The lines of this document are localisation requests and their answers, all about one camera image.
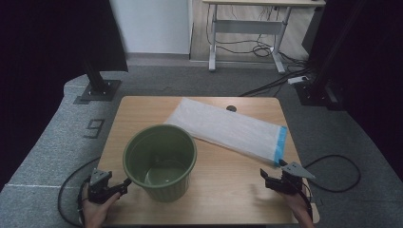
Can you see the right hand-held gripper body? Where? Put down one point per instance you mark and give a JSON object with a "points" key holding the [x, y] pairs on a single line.
{"points": [[286, 185]]}

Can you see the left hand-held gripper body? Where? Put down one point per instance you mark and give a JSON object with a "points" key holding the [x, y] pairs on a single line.
{"points": [[98, 191]]}

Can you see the green plastic trash bin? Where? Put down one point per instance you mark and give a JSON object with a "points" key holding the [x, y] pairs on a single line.
{"points": [[158, 152]]}

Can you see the white plastic bag blue edge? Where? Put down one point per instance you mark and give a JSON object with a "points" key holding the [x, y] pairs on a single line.
{"points": [[221, 126]]}

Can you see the person's left hand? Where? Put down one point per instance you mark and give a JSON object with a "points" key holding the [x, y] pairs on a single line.
{"points": [[95, 213]]}

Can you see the person's right hand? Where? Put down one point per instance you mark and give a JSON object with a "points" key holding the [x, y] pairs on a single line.
{"points": [[299, 204]]}

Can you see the white power strip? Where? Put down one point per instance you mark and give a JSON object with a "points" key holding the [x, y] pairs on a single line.
{"points": [[297, 80]]}

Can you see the black curtain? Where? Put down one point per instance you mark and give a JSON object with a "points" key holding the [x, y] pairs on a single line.
{"points": [[374, 63], [47, 63]]}

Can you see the white-framed desk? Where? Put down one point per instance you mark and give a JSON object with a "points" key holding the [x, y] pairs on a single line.
{"points": [[247, 27]]}

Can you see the black stand with base plate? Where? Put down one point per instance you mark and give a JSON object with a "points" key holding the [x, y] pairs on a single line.
{"points": [[99, 88], [316, 91]]}

